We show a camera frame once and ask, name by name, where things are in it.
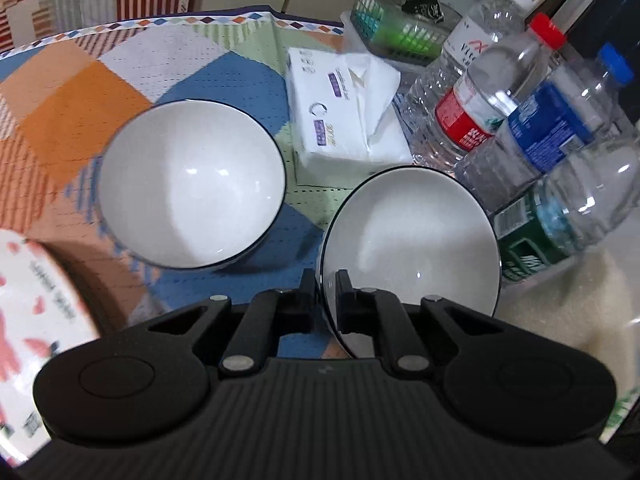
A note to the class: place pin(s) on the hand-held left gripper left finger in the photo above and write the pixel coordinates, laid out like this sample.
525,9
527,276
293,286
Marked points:
300,310

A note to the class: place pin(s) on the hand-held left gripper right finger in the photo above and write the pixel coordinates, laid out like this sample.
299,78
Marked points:
357,310

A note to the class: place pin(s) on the white dark-rimmed bowl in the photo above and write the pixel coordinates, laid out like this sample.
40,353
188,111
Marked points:
190,185
415,240

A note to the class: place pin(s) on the green-labelled water bottle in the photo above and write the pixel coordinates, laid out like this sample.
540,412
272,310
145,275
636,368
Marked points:
532,240

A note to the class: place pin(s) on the white tissue pack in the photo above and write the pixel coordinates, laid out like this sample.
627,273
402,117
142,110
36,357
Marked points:
325,110

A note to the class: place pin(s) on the red-capped water bottle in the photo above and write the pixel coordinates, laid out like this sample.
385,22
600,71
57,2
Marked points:
477,107

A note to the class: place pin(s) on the clear white-capped water bottle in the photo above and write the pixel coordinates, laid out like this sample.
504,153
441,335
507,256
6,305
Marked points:
450,75

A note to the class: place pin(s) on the blue-capped water bottle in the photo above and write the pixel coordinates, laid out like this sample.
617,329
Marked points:
545,130

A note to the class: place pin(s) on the white red patterned container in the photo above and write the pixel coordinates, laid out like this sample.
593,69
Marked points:
35,320

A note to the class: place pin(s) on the green plastic basket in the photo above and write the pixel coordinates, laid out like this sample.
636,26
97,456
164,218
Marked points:
392,30

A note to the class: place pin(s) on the patchwork checked tablecloth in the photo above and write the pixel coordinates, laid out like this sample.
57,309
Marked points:
65,110

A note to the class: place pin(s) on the black crumpled wrapper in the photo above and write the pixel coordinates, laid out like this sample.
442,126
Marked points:
424,6

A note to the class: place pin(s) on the dark window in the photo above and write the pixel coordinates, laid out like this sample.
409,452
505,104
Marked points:
610,15

